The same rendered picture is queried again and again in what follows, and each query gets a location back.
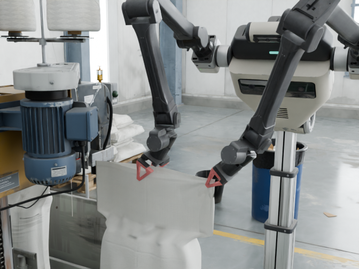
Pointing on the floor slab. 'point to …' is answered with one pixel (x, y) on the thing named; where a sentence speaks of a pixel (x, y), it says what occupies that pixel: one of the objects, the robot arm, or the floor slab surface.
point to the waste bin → (264, 159)
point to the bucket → (215, 186)
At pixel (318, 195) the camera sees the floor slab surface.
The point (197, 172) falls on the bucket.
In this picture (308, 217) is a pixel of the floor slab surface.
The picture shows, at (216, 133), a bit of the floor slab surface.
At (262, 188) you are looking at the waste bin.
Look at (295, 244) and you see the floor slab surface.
